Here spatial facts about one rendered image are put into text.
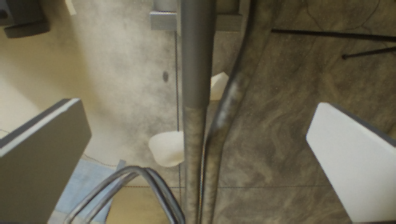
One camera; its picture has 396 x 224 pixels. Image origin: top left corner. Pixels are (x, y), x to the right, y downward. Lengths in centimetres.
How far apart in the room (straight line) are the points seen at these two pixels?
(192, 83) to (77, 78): 129
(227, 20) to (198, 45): 11
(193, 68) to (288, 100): 131
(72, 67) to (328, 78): 161
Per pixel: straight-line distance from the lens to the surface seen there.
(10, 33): 131
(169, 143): 152
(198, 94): 19
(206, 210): 57
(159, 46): 121
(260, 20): 32
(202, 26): 18
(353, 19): 148
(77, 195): 152
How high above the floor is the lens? 117
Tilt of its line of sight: 58 degrees down
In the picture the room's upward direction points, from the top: 178 degrees clockwise
